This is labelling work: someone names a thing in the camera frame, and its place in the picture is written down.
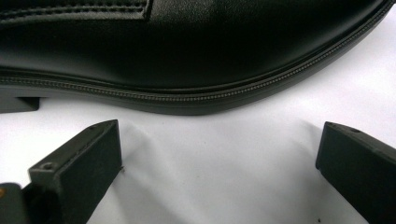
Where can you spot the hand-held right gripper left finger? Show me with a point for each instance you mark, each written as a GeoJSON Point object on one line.
{"type": "Point", "coordinates": [77, 168]}

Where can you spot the black leather shoe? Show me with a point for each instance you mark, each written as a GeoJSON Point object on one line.
{"type": "Point", "coordinates": [193, 53]}

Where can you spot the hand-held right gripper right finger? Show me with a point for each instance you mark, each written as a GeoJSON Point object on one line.
{"type": "Point", "coordinates": [358, 168]}

